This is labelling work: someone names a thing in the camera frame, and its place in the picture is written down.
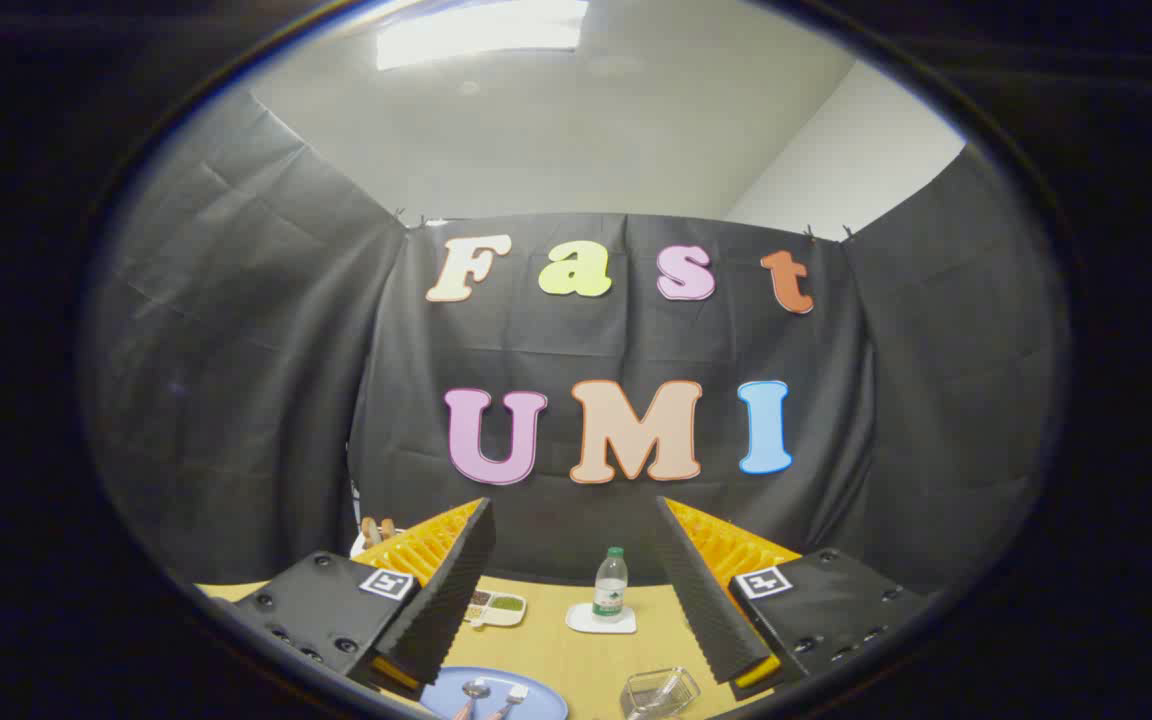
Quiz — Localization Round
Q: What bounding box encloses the metal wire basket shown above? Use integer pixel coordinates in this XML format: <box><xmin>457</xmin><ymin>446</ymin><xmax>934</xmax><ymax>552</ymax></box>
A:
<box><xmin>621</xmin><ymin>667</ymin><xmax>702</xmax><ymax>720</ymax></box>

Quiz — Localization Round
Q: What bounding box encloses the blue round plate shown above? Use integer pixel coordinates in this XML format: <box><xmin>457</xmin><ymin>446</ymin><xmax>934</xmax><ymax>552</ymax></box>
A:
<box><xmin>419</xmin><ymin>667</ymin><xmax>569</xmax><ymax>720</ymax></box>

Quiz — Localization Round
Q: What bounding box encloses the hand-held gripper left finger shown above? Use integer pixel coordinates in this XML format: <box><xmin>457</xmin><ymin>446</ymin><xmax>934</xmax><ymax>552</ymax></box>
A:
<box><xmin>226</xmin><ymin>497</ymin><xmax>498</xmax><ymax>701</ymax></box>

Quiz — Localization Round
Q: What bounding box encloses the white square coaster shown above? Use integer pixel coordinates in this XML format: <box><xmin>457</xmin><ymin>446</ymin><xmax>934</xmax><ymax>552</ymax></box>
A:
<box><xmin>565</xmin><ymin>602</ymin><xmax>638</xmax><ymax>635</ymax></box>

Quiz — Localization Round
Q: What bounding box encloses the cream toaster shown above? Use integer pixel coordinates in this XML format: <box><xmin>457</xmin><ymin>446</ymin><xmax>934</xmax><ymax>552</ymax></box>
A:
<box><xmin>350</xmin><ymin>528</ymin><xmax>407</xmax><ymax>559</ymax></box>

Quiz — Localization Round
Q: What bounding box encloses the ceiling light panel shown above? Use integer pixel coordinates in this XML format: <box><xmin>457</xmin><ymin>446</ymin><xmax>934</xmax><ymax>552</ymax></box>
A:
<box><xmin>376</xmin><ymin>0</ymin><xmax>589</xmax><ymax>71</ymax></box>

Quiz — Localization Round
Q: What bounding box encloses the clear plastic water bottle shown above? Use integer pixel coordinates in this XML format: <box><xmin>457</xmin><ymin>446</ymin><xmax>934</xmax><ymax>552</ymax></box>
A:
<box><xmin>592</xmin><ymin>547</ymin><xmax>629</xmax><ymax>623</ymax></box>

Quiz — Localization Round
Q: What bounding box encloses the white divided grain dish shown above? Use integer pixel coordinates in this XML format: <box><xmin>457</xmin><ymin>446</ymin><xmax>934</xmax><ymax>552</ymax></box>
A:
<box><xmin>463</xmin><ymin>590</ymin><xmax>528</xmax><ymax>629</ymax></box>

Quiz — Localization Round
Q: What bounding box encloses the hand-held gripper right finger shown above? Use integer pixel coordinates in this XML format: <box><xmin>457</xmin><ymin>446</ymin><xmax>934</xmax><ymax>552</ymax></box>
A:
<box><xmin>656</xmin><ymin>497</ymin><xmax>932</xmax><ymax>701</ymax></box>

